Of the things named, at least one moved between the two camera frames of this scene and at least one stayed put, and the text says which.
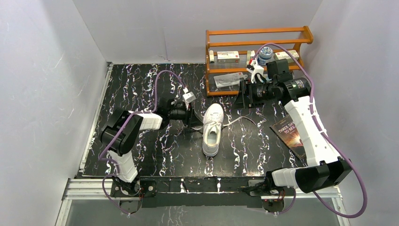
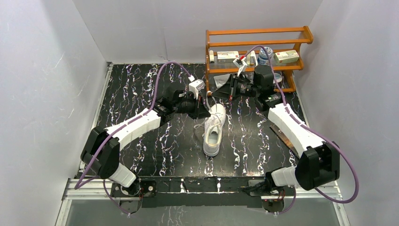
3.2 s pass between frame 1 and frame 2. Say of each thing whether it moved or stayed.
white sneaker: stayed
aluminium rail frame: stayed
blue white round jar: stayed
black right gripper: moved
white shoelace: moved
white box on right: stayed
